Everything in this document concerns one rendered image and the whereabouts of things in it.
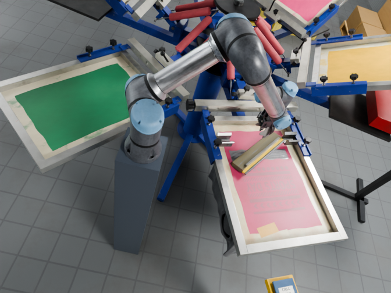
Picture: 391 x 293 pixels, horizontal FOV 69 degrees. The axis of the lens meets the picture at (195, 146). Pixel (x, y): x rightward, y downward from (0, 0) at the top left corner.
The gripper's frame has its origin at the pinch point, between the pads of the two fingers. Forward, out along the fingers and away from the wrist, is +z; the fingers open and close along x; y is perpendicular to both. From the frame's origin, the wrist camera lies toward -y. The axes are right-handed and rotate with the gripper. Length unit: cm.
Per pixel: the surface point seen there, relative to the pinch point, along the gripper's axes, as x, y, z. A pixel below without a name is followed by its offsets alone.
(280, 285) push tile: 74, 14, 9
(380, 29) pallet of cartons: -241, -317, 62
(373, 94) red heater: -30, -97, -3
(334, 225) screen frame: 53, -25, 8
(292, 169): 18.1, -17.6, 10.8
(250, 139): -3.3, 2.3, 10.9
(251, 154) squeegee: 9.6, 7.4, 7.2
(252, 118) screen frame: -16.3, -1.6, 7.3
